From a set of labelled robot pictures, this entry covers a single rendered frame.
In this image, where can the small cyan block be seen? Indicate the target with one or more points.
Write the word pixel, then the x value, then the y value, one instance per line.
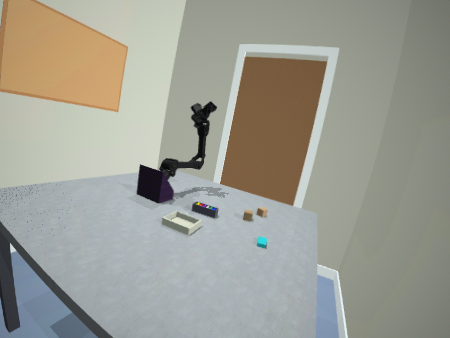
pixel 261 242

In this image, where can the small brown block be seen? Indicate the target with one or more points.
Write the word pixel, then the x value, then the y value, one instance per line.
pixel 262 212

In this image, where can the small tan block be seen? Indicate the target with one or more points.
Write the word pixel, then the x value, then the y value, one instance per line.
pixel 248 215

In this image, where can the beige shallow tray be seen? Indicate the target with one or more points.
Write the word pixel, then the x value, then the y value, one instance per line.
pixel 181 222

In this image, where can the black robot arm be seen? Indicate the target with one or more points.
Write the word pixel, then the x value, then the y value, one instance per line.
pixel 173 164

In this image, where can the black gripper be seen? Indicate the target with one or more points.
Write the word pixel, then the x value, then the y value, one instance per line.
pixel 203 113

